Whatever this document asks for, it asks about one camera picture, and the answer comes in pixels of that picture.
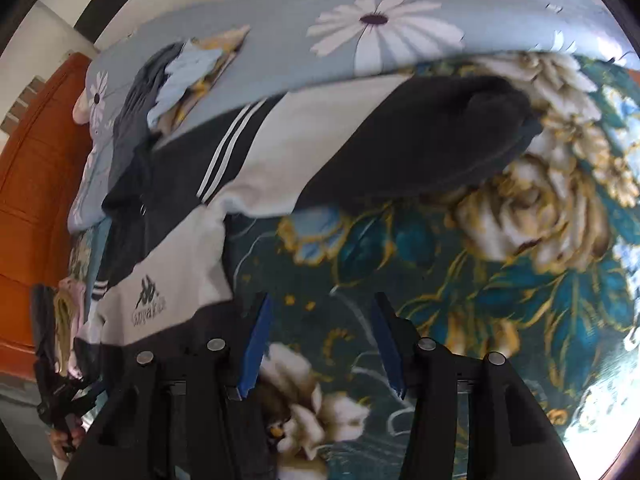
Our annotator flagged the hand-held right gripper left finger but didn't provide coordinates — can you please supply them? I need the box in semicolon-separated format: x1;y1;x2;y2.
62;290;277;480

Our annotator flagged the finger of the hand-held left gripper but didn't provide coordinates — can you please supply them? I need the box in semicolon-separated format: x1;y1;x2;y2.
72;377;108;411

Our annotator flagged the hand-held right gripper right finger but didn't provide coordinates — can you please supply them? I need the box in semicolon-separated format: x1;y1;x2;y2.
372;291;582;480

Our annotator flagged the black and white striped jacket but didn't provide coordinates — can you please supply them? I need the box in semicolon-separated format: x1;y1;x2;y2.
75;74;545;363

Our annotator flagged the person's left hand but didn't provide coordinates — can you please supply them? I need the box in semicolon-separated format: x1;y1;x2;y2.
49;425;85;462

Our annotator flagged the dark cloth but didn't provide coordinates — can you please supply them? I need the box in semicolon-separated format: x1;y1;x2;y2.
29;284;60;378

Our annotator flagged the pink cloth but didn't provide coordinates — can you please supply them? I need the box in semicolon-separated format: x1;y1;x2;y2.
54;276;87;378

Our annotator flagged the teal floral blanket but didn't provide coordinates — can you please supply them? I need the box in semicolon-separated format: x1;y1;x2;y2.
220;52;640;480

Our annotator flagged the orange wooden door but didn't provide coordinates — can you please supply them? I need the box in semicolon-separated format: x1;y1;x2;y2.
0;52;97;378

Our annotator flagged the grey garment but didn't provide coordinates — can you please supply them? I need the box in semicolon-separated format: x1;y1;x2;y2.
109;42;187;188

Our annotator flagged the light blue cloth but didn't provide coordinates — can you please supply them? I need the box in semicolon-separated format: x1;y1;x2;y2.
146;40;227;128

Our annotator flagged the yellow patterned cloth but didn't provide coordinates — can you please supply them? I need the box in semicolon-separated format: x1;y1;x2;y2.
172;24;252;123

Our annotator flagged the light blue daisy quilt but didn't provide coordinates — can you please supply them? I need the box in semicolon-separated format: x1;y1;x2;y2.
67;0;628;233

